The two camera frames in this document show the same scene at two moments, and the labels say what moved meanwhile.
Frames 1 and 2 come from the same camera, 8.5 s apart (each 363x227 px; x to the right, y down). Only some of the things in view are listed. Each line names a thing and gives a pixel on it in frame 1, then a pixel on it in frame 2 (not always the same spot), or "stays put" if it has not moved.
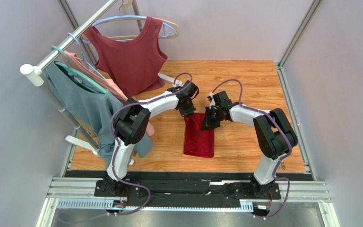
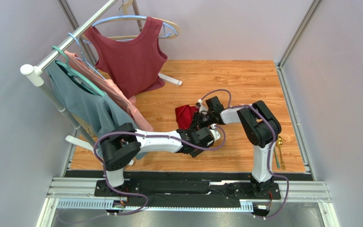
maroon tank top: (135, 65) stays put
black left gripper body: (188, 109) → (199, 149)
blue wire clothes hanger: (82, 56) stays put
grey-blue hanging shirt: (93, 109) stays put
